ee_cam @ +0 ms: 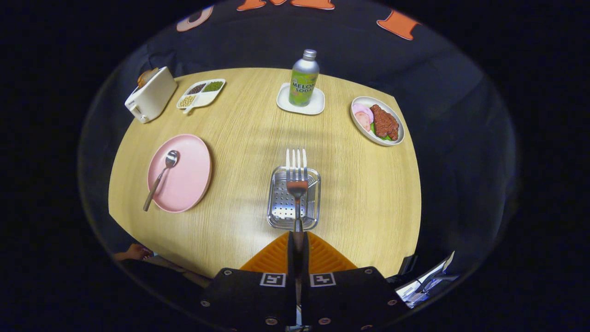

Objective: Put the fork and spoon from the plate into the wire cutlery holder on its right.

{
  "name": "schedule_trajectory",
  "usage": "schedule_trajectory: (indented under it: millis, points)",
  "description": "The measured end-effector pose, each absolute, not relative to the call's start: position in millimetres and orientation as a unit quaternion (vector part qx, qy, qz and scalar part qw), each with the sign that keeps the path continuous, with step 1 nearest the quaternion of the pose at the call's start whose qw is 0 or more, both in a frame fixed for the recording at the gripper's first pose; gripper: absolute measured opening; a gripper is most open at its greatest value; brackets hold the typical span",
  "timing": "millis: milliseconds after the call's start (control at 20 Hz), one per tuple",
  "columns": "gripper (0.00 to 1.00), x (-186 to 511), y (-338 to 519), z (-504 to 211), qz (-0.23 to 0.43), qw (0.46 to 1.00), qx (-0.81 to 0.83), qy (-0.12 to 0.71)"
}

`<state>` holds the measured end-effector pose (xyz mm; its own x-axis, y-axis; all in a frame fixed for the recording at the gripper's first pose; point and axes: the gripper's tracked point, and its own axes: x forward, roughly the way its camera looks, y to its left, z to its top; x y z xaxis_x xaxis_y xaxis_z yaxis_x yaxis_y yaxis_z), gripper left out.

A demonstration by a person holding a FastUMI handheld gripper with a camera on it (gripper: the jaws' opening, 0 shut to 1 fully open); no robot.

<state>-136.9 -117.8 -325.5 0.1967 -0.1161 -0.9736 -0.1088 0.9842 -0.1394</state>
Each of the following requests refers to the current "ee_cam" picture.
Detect white oval plate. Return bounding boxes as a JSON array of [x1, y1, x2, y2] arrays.
[[350, 96, 406, 147]]

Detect white toaster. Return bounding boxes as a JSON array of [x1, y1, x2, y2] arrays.
[[124, 66, 178, 124]]

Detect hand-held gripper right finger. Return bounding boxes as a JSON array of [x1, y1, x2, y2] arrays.
[[302, 231, 411, 330]]

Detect metal fork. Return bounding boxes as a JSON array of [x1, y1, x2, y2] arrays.
[[285, 148, 309, 249]]

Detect pink round plate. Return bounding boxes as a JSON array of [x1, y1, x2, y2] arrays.
[[147, 134, 213, 213]]

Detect metal spoon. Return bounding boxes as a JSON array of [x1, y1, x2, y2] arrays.
[[142, 150, 180, 212]]

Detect green lettuce leaf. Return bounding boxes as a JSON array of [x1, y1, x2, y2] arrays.
[[369, 122, 393, 142]]

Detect green soda bottle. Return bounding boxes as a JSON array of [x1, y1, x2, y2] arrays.
[[289, 49, 320, 107]]

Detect white divided dish with beans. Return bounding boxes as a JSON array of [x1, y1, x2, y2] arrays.
[[177, 78, 226, 115]]

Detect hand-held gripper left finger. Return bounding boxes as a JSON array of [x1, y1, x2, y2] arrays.
[[199, 231, 296, 330]]

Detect brown meat piece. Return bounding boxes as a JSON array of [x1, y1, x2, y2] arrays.
[[370, 104, 400, 141]]

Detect pink ham slices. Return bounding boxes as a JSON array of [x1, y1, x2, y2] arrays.
[[353, 103, 374, 133]]

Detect metal wire cutlery basket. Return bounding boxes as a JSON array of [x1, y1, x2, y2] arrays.
[[267, 166, 322, 231]]

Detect white square coaster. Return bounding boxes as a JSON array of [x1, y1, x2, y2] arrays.
[[276, 83, 326, 116]]

